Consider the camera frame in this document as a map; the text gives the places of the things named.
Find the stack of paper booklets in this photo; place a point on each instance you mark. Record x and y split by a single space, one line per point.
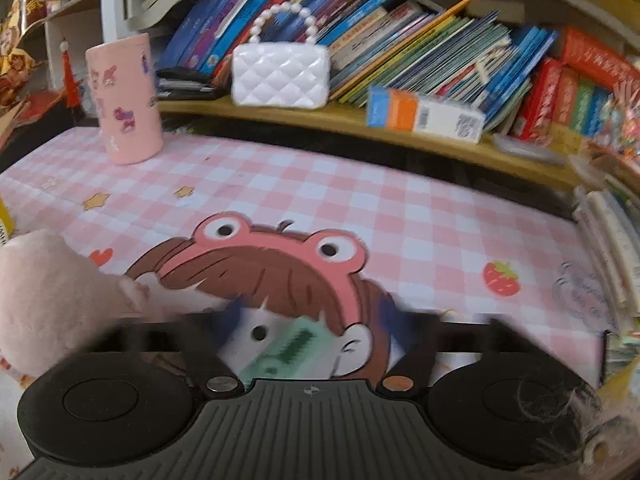
608 223

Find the white orange medicine box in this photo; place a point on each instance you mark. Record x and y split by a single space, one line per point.
423 115

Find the pink checkered table mat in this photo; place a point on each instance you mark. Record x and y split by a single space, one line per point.
293 234

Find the pink plush toy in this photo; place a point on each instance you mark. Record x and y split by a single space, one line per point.
54 301

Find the yellow cardboard box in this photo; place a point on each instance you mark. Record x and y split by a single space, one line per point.
6 224

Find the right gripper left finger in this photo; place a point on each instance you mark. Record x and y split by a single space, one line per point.
200 338

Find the pink cylindrical container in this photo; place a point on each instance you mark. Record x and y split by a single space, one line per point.
122 83

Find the white quilted pearl handbag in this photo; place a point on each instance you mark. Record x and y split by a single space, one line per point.
281 74

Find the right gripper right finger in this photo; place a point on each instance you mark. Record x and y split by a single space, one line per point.
417 335

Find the red dictionary book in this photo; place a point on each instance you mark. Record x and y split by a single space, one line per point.
589 57

